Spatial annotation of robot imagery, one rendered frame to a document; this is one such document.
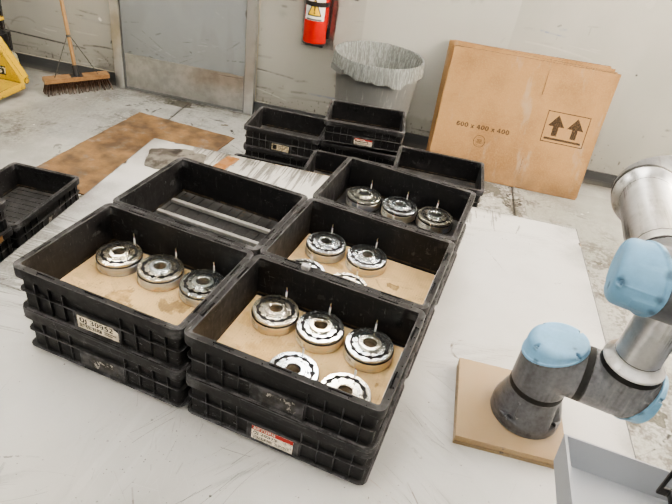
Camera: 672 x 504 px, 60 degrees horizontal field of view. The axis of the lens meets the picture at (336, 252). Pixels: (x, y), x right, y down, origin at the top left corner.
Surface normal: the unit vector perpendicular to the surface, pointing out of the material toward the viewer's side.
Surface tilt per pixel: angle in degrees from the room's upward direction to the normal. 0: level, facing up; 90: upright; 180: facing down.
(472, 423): 1
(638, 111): 90
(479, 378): 1
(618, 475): 73
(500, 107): 79
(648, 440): 0
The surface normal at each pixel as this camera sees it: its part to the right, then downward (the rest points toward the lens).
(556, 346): 0.01, -0.84
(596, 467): -0.30, 0.24
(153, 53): -0.21, 0.54
